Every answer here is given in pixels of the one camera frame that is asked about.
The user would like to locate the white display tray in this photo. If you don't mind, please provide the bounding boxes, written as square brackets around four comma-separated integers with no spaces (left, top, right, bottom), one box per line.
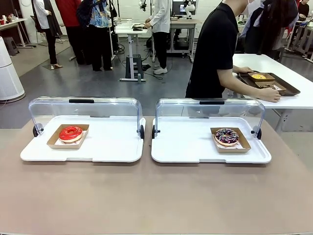
[151,116,272,164]
[20,115,147,163]

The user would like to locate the light wooden side table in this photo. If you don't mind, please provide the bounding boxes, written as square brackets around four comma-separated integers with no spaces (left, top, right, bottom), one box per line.
[0,18,37,49]

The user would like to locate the small white background robot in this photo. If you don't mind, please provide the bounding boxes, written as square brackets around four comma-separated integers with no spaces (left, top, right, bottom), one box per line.
[184,0,197,18]

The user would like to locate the person in black shirt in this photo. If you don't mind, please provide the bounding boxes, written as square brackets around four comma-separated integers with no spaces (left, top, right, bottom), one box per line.
[185,0,249,98]

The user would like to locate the small grey stool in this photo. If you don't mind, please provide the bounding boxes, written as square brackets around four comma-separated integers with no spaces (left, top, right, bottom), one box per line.
[2,37,21,57]

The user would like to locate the person's right forearm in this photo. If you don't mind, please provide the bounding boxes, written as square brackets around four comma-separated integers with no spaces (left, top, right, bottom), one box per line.
[218,68,268,100]

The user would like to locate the white cylindrical air purifier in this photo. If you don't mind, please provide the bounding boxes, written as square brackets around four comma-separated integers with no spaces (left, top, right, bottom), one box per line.
[0,36,26,101]

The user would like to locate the person's right hand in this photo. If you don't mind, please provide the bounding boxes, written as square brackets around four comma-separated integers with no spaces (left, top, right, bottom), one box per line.
[264,88,282,103]

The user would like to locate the bystander in blue patterned shirt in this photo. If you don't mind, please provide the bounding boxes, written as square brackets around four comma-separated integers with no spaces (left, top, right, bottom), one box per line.
[76,0,113,72]

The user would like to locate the hanging coats on rack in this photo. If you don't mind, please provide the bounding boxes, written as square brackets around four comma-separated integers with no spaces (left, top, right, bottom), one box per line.
[241,0,299,61]

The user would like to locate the large white table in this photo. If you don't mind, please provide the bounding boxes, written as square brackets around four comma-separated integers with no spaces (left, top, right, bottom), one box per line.
[221,53,313,133]

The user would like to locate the bystander in black vest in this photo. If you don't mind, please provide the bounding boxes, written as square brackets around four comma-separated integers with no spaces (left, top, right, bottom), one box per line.
[32,0,64,71]

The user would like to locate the red glazed donut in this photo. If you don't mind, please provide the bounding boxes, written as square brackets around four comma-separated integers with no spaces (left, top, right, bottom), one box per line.
[59,125,84,144]

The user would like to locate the chocolate donut with coloured sprinkles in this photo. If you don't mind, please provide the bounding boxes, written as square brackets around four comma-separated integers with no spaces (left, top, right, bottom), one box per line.
[214,128,240,147]

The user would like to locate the bystander in white shirt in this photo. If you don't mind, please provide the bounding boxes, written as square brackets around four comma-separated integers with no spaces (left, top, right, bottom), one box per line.
[145,0,171,75]

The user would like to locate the wooden top desk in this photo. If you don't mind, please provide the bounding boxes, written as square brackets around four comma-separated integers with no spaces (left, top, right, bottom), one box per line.
[170,19,198,59]

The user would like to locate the clear plastic tray cover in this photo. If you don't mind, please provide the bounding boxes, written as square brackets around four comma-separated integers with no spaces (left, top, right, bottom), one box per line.
[28,96,145,141]
[153,98,266,141]

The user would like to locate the white standing desk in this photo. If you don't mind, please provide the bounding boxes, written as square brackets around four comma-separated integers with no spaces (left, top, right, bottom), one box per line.
[114,18,154,83]

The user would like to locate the dark brown serving tray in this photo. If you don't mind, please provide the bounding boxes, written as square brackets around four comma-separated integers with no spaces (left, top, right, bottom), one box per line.
[236,70,301,97]

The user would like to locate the bystander in red top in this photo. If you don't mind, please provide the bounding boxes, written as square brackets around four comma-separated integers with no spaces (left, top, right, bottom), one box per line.
[55,0,86,66]

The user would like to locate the computer monitor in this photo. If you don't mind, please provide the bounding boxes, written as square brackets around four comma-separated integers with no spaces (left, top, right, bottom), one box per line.
[172,0,197,18]

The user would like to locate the brown cardboard donut tray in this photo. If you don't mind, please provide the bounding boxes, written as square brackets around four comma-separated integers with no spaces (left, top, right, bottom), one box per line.
[247,72,277,83]
[46,124,90,150]
[210,127,252,154]
[254,81,287,95]

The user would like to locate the seated bystander in black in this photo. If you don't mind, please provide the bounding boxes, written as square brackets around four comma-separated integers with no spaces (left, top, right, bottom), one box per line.
[297,0,311,24]

